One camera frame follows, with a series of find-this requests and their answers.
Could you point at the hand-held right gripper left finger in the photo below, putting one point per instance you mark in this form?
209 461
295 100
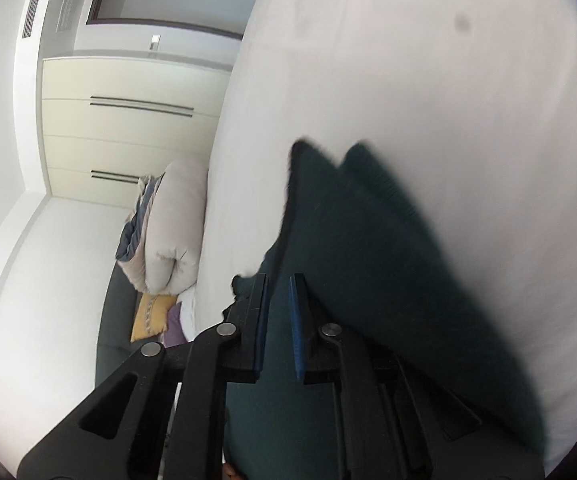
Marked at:
262 332

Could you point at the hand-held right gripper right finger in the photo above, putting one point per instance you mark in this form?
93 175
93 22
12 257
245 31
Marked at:
298 332

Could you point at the dark green sweater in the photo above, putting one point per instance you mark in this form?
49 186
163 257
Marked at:
358 260

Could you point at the purple patterned pillow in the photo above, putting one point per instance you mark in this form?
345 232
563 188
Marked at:
174 332

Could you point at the yellow patterned pillow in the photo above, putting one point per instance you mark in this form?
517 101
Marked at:
151 317

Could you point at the folded beige duvet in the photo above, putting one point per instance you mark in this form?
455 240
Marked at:
173 220

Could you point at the grey padded headboard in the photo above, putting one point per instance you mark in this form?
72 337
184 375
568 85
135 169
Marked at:
116 330

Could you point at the cream wardrobe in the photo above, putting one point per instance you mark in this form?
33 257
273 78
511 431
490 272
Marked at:
133 135

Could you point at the white sheeted bed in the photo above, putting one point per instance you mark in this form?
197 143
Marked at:
418 85

